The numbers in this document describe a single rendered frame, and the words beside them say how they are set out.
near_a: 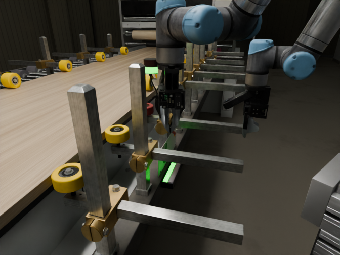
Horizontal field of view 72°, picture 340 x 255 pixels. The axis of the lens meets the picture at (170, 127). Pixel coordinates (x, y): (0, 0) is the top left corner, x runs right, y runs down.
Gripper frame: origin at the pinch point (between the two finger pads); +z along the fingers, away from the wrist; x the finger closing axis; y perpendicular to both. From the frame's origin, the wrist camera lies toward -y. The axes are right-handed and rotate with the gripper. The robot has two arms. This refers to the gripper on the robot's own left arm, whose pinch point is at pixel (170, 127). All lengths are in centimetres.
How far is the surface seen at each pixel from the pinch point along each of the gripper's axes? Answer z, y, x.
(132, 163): 9.2, 5.5, -11.8
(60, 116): 3.2, -20.2, -40.5
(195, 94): 17, -91, 25
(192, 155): 8.5, 3.5, 6.9
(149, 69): -14.1, -20.6, -6.1
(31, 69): 10, -158, -113
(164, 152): 8.5, 0.9, -2.0
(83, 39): -15, -160, -64
